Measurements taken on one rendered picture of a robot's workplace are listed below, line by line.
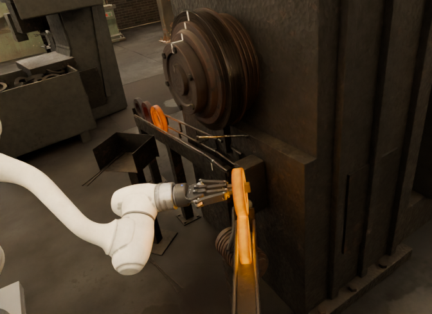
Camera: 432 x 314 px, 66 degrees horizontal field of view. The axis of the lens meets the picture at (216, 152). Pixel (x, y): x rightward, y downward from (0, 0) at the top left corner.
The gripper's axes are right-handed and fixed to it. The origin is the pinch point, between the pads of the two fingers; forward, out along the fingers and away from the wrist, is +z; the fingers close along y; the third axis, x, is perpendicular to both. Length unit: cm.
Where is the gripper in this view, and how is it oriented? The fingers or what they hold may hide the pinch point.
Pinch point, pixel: (239, 188)
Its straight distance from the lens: 105.8
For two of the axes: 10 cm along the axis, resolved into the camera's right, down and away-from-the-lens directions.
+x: -1.9, -8.6, -4.8
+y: -0.6, 5.0, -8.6
